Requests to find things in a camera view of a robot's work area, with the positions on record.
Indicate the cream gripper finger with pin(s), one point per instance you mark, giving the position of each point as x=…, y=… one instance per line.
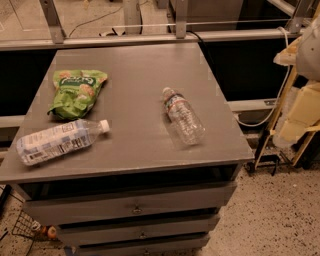
x=300, y=111
x=288, y=55

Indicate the clear water bottle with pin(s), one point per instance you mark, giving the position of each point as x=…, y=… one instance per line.
x=184, y=125

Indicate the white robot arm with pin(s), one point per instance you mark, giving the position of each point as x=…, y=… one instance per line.
x=308, y=55

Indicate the white labelled plastic bottle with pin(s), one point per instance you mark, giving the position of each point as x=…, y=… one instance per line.
x=60, y=140

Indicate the grey drawer cabinet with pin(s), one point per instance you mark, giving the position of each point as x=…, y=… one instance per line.
x=138, y=153

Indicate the bottom grey drawer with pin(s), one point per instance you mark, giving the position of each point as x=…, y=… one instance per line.
x=147, y=246

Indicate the grey drawer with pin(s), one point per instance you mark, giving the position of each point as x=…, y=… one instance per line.
x=147, y=246
x=138, y=230
x=130, y=204

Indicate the green snack bag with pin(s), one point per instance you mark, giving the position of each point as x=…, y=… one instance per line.
x=76, y=92

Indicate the top grey drawer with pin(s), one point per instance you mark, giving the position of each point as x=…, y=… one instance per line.
x=130, y=204

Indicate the middle grey drawer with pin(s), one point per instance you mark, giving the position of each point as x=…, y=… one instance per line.
x=138, y=230

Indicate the yellow wooden frame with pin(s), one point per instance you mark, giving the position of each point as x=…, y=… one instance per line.
x=270, y=130

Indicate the metal railing frame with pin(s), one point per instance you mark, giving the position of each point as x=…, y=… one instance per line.
x=60, y=24

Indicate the wire basket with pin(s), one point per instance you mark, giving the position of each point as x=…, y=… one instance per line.
x=24, y=226

